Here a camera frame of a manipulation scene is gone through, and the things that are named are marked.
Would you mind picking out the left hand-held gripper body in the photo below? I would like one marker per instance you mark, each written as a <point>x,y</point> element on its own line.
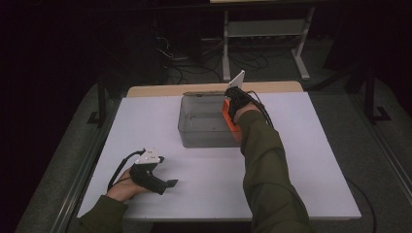
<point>147,176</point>

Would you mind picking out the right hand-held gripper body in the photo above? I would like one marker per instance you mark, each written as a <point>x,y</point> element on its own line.
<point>239,95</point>

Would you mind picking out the orange phone case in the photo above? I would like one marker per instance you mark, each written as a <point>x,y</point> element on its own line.
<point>226,114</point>

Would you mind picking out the grey transparent plastic box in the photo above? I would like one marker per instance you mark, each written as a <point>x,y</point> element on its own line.
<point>200,126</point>

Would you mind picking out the person's right hand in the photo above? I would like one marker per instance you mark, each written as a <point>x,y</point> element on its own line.
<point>246,110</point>

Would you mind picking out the person's left hand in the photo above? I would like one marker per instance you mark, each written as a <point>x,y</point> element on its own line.
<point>124,187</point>

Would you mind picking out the black metal stand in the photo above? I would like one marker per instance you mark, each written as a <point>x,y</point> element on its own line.
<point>101,103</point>
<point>370,97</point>

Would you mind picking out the metal frame rail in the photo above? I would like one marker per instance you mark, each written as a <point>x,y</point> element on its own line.
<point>82,178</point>
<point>388,155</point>

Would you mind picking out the white metal desk frame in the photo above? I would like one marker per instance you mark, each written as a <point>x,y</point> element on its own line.
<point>265,28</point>

